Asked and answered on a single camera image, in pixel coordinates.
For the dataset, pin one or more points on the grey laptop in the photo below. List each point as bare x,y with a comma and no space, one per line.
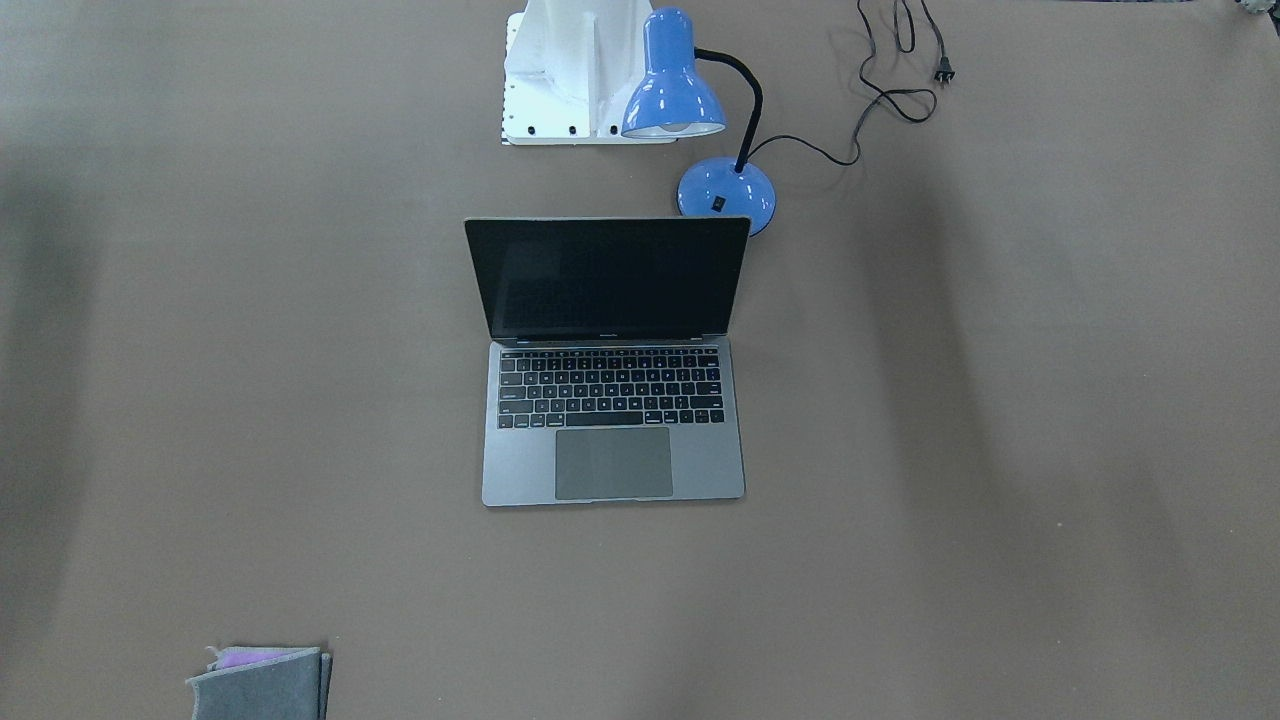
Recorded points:
610,372

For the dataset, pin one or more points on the blue desk lamp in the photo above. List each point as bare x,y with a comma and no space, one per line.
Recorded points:
672,100

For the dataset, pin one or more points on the grey felt pouch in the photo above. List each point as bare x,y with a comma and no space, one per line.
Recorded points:
263,683

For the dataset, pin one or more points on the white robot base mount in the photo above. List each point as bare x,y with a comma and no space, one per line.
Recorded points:
571,67

